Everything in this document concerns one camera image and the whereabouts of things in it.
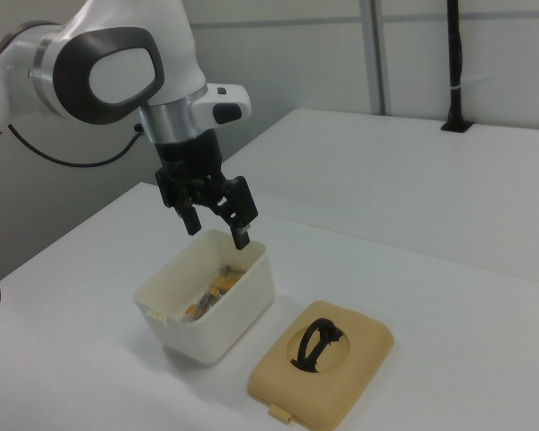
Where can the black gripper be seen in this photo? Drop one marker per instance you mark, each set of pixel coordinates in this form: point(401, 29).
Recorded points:
point(188, 157)

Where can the yellow tool set in wrap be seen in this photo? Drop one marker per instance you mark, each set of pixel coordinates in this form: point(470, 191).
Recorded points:
point(224, 284)

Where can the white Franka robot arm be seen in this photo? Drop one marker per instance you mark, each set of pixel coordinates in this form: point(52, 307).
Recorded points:
point(72, 40)

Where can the white plastic tool case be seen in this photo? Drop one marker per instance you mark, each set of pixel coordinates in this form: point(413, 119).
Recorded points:
point(233, 314)

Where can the grey metal partition post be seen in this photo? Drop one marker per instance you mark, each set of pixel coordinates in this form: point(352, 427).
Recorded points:
point(377, 54)

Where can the black pole with clamp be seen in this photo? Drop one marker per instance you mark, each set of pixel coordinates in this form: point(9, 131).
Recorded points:
point(454, 54)

